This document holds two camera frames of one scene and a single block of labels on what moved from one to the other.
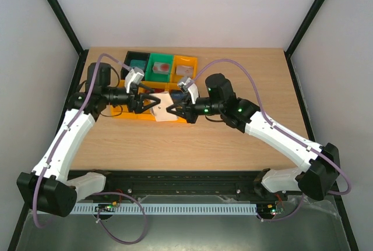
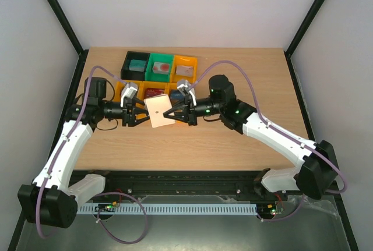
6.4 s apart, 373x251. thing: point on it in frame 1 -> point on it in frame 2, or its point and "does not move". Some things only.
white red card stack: (161, 68) does not move
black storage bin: (134, 55) does not move
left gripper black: (133, 88) -> (129, 117)
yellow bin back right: (183, 60) does not move
